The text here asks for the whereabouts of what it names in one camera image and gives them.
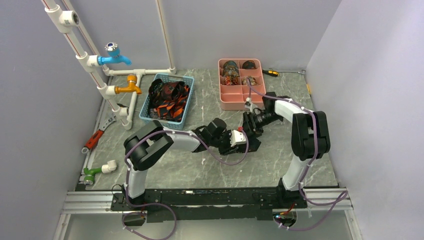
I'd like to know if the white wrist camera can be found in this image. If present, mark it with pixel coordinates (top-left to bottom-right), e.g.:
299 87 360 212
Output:
230 129 247 147
244 101 258 113

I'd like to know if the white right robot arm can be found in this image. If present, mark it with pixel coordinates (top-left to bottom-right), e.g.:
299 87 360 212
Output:
242 92 331 208

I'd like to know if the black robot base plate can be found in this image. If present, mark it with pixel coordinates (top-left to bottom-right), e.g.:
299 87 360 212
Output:
110 186 307 223

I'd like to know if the aluminium rail frame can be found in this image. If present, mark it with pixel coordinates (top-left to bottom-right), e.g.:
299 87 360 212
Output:
60 187 363 240

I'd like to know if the black floral gold tie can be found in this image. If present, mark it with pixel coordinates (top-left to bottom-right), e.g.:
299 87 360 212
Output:
247 134 262 153

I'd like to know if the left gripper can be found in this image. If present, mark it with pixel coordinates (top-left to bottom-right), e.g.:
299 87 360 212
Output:
210 130 239 157

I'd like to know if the rolled tie dark red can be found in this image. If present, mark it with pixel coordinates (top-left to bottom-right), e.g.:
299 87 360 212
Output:
241 60 257 70

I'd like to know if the orange tap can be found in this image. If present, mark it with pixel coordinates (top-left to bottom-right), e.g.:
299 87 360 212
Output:
114 74 142 95

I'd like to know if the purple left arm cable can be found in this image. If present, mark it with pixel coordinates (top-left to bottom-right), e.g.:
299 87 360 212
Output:
123 127 250 240

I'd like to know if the rolled tie gold floral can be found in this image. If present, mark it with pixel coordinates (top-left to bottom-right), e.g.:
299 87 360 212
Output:
241 76 259 86

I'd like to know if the white PVC pipe frame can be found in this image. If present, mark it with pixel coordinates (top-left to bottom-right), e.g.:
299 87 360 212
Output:
42 0 176 130

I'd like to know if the pink compartment tray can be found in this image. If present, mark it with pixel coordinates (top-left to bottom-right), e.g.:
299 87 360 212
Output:
218 58 266 111

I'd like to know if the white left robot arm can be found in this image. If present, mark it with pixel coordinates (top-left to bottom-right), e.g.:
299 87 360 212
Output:
123 118 253 210

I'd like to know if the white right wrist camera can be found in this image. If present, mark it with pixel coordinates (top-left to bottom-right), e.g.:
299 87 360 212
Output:
244 101 258 113

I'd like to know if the blue tap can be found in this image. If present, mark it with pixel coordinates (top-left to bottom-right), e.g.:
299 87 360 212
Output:
97 42 132 66

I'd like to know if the yellow black screwdriver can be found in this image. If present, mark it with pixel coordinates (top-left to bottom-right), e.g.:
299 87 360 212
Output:
262 69 279 77

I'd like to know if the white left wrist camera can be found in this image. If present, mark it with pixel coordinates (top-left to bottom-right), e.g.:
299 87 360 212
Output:
230 129 247 147

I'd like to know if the rolled tie red gold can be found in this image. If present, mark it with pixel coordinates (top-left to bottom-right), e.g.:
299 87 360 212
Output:
222 75 240 86

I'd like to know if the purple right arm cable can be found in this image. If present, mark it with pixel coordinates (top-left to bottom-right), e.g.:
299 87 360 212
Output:
245 76 349 232

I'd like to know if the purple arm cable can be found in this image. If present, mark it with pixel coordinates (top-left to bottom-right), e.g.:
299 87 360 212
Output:
123 127 250 240
245 76 349 232

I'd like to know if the red handled adjustable wrench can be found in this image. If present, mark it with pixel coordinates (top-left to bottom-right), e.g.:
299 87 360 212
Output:
81 113 117 154

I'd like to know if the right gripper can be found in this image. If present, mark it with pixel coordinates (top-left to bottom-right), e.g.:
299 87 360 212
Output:
241 111 282 141

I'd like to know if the rolled tie dark blue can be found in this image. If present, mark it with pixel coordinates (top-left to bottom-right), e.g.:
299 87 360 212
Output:
222 60 240 77

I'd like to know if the pile of patterned ties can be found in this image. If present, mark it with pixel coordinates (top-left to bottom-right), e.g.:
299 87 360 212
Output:
148 78 191 122

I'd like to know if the green tap with white fitting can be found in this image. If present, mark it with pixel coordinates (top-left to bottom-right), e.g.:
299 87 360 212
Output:
82 160 117 186

